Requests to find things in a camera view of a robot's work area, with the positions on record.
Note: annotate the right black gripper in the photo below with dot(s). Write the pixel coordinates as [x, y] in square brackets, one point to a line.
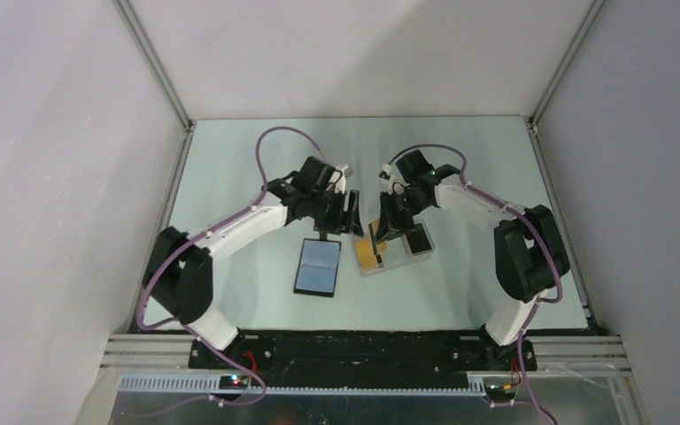
[389, 221]

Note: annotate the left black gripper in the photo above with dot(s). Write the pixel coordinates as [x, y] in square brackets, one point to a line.
[339, 223]

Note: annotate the clear plastic card tray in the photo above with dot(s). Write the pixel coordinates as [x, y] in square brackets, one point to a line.
[397, 254]

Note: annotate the orange credit card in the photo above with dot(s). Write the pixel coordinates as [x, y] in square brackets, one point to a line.
[369, 254]
[378, 247]

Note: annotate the black card holder wallet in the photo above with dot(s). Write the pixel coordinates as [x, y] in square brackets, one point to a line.
[318, 268]

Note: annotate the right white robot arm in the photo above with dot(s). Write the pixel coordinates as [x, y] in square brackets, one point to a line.
[529, 255]

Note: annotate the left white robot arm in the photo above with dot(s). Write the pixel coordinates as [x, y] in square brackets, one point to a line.
[180, 271]

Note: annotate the black credit card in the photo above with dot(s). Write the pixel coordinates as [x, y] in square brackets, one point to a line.
[418, 240]

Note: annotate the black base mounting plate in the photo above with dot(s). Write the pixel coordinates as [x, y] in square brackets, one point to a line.
[375, 360]

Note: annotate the right controller board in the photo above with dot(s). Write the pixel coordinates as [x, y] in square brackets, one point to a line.
[501, 395]

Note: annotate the controller board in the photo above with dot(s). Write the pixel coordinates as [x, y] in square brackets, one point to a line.
[501, 395]
[234, 382]

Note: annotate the left controller board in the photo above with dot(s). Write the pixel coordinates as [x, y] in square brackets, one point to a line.
[234, 382]

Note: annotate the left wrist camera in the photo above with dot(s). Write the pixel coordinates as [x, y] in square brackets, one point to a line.
[341, 176]

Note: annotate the right aluminium frame post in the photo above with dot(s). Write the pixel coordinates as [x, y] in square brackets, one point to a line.
[568, 57]

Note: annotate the aluminium frame post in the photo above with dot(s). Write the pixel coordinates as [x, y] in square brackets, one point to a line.
[139, 35]
[568, 57]

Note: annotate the left aluminium frame post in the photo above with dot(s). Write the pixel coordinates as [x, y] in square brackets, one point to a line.
[139, 35]

